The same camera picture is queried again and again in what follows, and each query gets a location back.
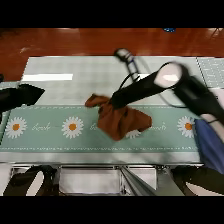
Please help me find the brown T-shirt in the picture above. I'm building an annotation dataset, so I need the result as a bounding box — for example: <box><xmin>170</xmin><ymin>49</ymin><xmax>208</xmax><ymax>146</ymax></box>
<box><xmin>84</xmin><ymin>93</ymin><xmax>153</xmax><ymax>142</ymax></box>

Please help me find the black cable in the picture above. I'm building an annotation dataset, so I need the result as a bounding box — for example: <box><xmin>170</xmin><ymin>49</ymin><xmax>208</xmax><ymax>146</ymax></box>
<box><xmin>116</xmin><ymin>71</ymin><xmax>141</xmax><ymax>93</ymax></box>

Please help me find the blue garment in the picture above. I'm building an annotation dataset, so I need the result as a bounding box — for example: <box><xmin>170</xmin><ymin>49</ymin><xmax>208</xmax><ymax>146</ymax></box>
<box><xmin>194</xmin><ymin>118</ymin><xmax>224</xmax><ymax>176</ymax></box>

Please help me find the silver frame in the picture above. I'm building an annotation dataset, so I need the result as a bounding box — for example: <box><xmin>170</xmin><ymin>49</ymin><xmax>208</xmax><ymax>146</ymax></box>
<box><xmin>0</xmin><ymin>162</ymin><xmax>224</xmax><ymax>197</ymax></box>

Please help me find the white garment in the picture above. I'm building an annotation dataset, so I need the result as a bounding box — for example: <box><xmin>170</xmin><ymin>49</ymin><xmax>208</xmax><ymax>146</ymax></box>
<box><xmin>208</xmin><ymin>87</ymin><xmax>224</xmax><ymax>104</ymax></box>

